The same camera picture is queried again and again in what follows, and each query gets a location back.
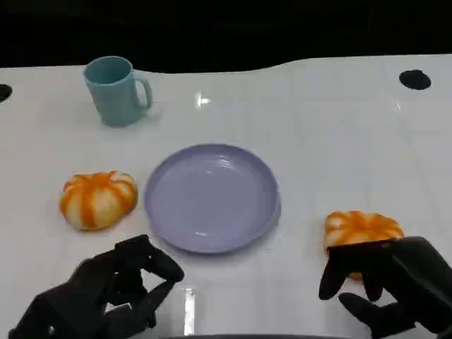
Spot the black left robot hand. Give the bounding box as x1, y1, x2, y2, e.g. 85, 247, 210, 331
8, 234, 185, 339

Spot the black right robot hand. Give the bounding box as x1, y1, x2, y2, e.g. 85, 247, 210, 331
319, 235, 452, 339

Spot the orange white toy bread roll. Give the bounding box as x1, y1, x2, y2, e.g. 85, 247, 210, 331
59, 169, 138, 232
323, 210, 405, 282

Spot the lilac plate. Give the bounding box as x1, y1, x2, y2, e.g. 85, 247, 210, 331
143, 143, 283, 255

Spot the pale green mug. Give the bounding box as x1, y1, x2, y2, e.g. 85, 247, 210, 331
83, 55, 153, 128

